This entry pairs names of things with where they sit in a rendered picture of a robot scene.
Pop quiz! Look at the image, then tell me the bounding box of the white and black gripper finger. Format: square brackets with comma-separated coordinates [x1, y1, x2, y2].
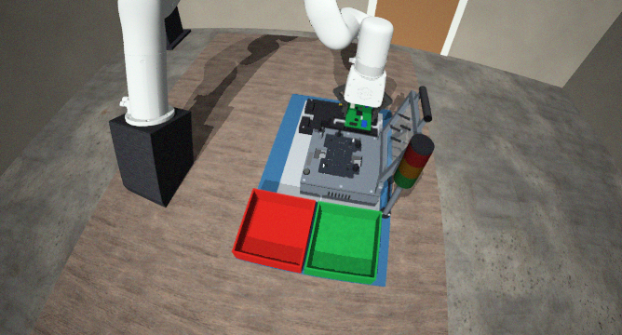
[372, 93, 393, 123]
[333, 84, 349, 117]

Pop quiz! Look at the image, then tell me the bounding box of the red bin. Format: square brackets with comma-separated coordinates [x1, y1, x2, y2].
[232, 188, 316, 273]

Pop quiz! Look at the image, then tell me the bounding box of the green circuit board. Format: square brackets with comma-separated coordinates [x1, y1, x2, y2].
[345, 102, 372, 130]

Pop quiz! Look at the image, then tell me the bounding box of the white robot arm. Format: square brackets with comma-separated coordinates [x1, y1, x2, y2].
[118, 0, 394, 127]

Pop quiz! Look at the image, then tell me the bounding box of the green bin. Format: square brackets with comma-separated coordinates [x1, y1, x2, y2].
[304, 201, 382, 284]

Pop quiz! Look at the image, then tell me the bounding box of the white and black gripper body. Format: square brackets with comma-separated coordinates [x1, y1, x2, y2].
[345, 64, 386, 107]

